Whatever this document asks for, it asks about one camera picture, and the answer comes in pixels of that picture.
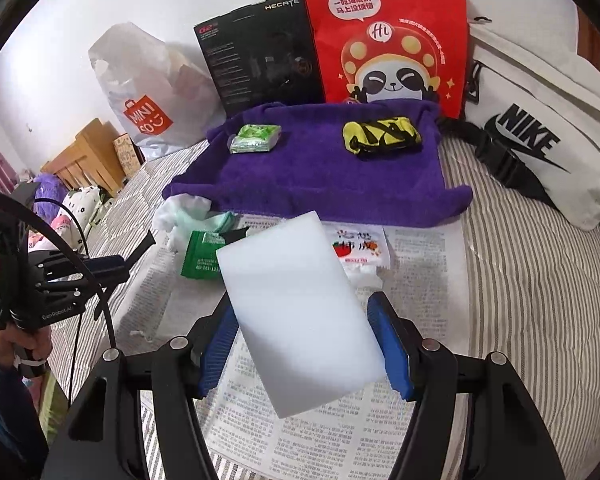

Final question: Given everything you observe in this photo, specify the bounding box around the green snack packet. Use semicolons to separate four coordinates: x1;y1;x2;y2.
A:
181;231;225;280

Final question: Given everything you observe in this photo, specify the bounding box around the white foam sponge block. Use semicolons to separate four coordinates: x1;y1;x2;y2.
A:
216;212;385;418

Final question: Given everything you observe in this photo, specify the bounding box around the white tomato print packet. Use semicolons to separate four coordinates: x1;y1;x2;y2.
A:
323;222;391;269

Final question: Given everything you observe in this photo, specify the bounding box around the white and mint glove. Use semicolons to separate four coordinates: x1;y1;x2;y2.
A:
151;194;236;252

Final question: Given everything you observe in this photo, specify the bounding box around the green tissue pack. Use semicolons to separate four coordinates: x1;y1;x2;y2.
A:
228;125;282;154

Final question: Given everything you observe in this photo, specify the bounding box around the yellow pouch with black straps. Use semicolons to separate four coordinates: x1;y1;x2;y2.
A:
342;117;422;157

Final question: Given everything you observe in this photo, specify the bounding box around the person's left hand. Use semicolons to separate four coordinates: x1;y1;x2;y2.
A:
0;324;53;370

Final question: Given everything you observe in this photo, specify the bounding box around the plush toys pile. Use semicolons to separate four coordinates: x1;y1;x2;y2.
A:
33;174;112;255

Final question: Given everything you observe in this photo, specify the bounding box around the newspaper sheet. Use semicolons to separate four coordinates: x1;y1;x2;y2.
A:
112;222;469;479

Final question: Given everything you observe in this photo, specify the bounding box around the wooden headboard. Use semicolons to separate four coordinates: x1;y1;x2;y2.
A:
41;118;145;197

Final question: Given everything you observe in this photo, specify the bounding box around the striped bed quilt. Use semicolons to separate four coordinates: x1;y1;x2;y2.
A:
50;136;600;479

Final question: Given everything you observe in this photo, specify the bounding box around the purple towel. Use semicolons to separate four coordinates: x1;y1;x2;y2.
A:
162;100;474;228

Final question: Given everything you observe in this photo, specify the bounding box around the white Miniso plastic bag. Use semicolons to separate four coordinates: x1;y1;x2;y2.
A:
88;22;221;160

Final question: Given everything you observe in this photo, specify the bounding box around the white Nike waist bag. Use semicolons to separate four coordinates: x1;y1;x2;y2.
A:
464;18;600;231

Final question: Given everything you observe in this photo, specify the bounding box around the black headset box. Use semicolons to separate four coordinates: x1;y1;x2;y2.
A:
194;0;325;117

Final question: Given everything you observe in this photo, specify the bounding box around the red panda paper bag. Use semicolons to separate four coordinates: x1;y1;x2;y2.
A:
306;0;469;118

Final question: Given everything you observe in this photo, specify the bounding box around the black cable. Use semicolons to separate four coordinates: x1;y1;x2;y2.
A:
0;186;119;406

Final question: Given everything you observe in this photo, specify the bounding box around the brown wooden door frame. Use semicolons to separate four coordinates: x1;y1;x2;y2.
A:
578;8;600;72

